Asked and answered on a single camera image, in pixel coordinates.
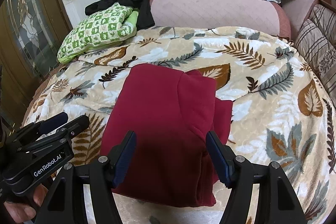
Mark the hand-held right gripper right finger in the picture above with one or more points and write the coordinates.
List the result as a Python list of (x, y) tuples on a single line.
[(218, 158)]

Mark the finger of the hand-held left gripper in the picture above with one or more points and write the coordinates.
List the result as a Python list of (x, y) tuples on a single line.
[(55, 120), (77, 125)]

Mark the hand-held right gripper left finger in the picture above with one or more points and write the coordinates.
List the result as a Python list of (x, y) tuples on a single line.
[(126, 155)]

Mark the red garment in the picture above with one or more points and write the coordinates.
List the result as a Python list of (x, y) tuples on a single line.
[(162, 108)]

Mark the person's left hand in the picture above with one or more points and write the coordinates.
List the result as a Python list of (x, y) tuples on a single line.
[(23, 211)]

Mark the leaf print blanket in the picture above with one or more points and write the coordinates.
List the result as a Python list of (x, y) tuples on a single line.
[(262, 98)]

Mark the wooden door with glass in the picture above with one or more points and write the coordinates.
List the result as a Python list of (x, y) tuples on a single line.
[(26, 29)]

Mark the green checked pillow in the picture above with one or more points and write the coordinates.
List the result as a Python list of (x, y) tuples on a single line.
[(97, 32)]

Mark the black cloth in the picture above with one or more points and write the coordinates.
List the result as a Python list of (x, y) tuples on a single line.
[(144, 11)]

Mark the pink bolster pillow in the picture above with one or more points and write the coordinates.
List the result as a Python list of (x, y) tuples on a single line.
[(210, 14)]

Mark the striped brown cushion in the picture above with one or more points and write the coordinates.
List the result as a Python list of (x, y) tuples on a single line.
[(325, 19), (315, 50)]

